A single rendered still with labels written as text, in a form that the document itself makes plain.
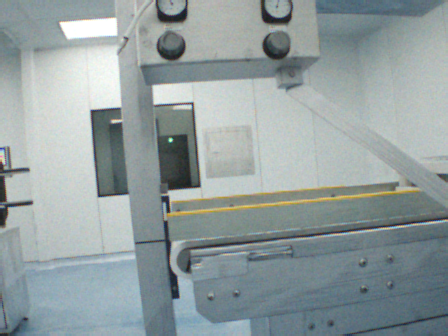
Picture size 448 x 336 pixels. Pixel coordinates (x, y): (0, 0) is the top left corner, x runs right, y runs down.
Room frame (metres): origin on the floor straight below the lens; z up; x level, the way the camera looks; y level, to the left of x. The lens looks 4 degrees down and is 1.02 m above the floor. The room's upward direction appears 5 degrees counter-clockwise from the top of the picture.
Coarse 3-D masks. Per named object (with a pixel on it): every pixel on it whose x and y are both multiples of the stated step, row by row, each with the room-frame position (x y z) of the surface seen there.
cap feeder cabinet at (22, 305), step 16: (0, 240) 2.70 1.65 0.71; (16, 240) 3.06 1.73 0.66; (0, 256) 2.65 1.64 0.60; (16, 256) 3.00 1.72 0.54; (0, 272) 2.64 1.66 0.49; (16, 272) 2.95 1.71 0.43; (0, 288) 2.64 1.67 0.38; (16, 288) 2.89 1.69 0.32; (0, 304) 2.63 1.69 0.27; (16, 304) 2.83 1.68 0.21; (0, 320) 2.62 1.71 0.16; (16, 320) 2.76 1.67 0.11
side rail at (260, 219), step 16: (416, 192) 0.56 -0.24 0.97; (256, 208) 0.53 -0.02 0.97; (272, 208) 0.53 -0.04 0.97; (288, 208) 0.54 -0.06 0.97; (304, 208) 0.54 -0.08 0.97; (320, 208) 0.54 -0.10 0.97; (336, 208) 0.54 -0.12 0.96; (352, 208) 0.55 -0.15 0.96; (368, 208) 0.55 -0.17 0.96; (384, 208) 0.55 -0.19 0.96; (400, 208) 0.56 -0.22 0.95; (416, 208) 0.56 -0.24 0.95; (432, 208) 0.56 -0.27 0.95; (176, 224) 0.52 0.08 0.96; (192, 224) 0.52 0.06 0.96; (208, 224) 0.52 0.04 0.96; (224, 224) 0.52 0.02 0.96; (240, 224) 0.53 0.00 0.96; (256, 224) 0.53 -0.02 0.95; (272, 224) 0.53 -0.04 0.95; (288, 224) 0.53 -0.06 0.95; (304, 224) 0.54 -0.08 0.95; (320, 224) 0.54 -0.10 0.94; (176, 240) 0.52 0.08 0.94
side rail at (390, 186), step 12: (288, 192) 0.81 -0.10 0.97; (300, 192) 0.82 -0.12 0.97; (312, 192) 0.82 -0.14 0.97; (324, 192) 0.82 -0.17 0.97; (336, 192) 0.83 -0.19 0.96; (348, 192) 0.83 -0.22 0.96; (360, 192) 0.83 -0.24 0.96; (372, 192) 0.84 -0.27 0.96; (180, 204) 0.79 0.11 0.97; (192, 204) 0.79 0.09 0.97; (204, 204) 0.79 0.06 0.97; (216, 204) 0.79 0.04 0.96; (228, 204) 0.80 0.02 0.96; (240, 204) 0.80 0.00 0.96; (252, 204) 0.80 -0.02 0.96
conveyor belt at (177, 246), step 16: (336, 224) 0.56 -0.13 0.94; (352, 224) 0.56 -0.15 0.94; (368, 224) 0.57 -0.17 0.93; (384, 224) 0.57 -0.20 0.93; (192, 240) 0.54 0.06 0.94; (208, 240) 0.54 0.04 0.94; (224, 240) 0.54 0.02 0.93; (240, 240) 0.54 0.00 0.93; (176, 256) 0.53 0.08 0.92; (176, 272) 0.53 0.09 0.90
